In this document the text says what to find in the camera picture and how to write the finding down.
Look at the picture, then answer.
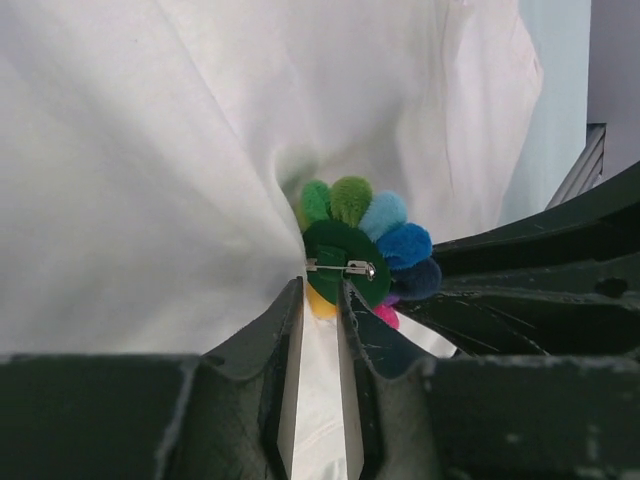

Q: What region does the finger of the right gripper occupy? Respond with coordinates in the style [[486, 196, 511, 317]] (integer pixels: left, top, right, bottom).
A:
[[396, 290, 639, 356], [434, 164, 639, 275]]

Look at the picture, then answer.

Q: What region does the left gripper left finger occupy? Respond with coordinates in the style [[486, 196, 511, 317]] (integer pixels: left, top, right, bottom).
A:
[[1, 279, 303, 479]]

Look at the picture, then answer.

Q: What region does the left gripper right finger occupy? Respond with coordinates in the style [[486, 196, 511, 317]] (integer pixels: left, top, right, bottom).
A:
[[338, 283, 639, 479]]

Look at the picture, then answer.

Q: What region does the rainbow plush flower brooch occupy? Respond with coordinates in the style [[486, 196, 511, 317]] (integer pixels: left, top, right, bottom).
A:
[[295, 176, 442, 329]]

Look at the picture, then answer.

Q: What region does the white t-shirt garment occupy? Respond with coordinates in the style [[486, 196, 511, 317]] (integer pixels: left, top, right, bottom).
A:
[[0, 0, 545, 480]]

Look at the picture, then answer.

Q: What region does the aluminium frame rail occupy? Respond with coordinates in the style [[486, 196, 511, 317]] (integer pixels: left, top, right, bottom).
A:
[[546, 123, 607, 210]]

